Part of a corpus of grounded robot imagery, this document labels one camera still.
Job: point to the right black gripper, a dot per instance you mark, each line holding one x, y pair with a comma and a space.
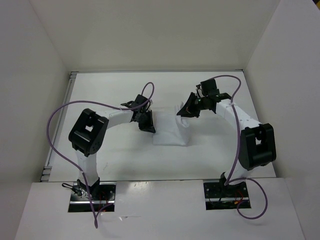
188, 110

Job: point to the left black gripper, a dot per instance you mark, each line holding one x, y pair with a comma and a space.
149, 126

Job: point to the white skirt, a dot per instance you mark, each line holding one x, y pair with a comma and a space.
171, 129

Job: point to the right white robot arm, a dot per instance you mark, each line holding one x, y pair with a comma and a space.
255, 140

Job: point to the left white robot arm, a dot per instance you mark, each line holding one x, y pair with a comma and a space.
88, 133

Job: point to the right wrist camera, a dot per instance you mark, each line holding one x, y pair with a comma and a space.
199, 91

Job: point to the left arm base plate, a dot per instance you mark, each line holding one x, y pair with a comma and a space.
103, 199

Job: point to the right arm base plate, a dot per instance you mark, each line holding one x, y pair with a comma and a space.
219, 197

